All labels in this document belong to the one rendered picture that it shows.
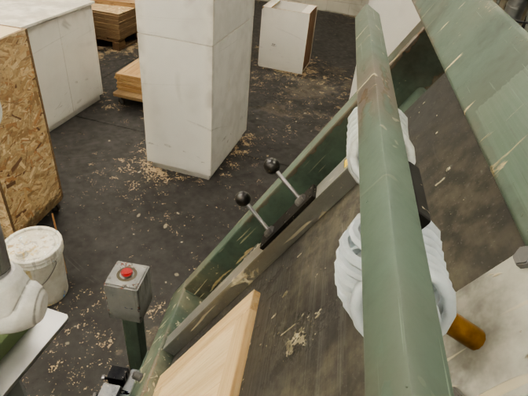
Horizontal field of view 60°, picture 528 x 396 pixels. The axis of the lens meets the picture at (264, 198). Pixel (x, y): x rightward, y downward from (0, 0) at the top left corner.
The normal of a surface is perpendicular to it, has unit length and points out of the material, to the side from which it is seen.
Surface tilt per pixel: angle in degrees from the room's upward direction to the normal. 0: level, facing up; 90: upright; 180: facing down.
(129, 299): 90
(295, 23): 90
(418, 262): 30
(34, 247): 0
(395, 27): 90
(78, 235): 0
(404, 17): 90
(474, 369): 60
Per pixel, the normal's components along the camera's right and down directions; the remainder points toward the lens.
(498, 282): -0.81, -0.54
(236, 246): -0.15, 0.58
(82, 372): 0.08, -0.80
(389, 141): 0.56, -0.62
